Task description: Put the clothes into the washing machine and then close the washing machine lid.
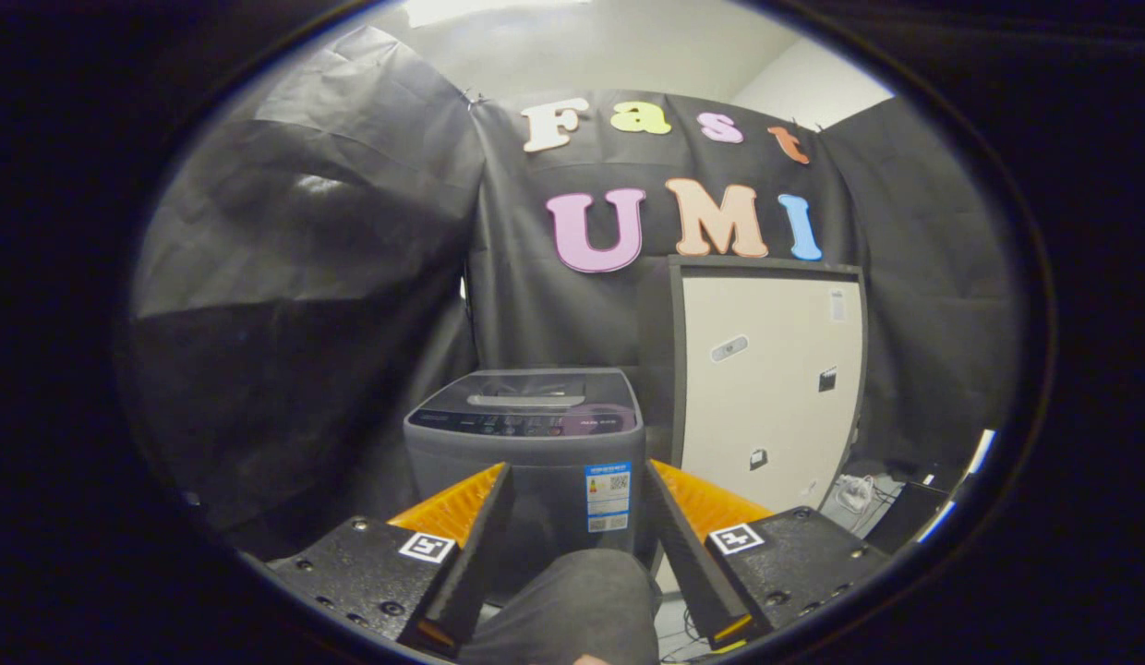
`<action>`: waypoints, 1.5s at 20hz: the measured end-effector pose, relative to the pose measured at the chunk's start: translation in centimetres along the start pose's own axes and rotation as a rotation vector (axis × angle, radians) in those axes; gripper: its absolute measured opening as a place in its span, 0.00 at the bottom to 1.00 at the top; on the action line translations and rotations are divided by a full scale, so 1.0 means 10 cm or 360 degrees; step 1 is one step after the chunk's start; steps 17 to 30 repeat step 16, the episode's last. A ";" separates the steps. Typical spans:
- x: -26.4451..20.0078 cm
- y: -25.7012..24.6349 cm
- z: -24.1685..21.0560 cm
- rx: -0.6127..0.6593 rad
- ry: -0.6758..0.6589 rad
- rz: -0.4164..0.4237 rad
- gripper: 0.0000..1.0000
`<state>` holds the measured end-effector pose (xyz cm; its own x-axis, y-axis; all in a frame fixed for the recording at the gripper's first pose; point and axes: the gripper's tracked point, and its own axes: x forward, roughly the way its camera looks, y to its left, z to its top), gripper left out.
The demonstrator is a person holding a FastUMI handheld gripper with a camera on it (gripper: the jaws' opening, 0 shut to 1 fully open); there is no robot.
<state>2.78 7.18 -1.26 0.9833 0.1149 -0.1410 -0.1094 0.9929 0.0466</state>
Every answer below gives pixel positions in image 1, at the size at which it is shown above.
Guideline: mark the cream cabinet with dark frame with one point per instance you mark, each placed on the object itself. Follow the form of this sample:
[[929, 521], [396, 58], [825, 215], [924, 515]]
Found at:
[[766, 406]]

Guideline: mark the dark box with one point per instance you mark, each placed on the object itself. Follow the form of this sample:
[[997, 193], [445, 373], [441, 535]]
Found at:
[[905, 517]]

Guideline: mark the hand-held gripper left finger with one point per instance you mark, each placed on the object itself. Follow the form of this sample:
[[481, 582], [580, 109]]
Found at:
[[476, 554]]

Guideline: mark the grey washing machine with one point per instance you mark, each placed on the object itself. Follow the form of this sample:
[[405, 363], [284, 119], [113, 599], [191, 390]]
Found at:
[[536, 480]]

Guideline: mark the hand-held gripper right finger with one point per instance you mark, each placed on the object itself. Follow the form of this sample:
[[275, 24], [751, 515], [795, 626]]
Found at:
[[683, 554]]

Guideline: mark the person's grey trouser leg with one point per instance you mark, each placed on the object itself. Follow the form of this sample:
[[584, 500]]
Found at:
[[563, 600]]

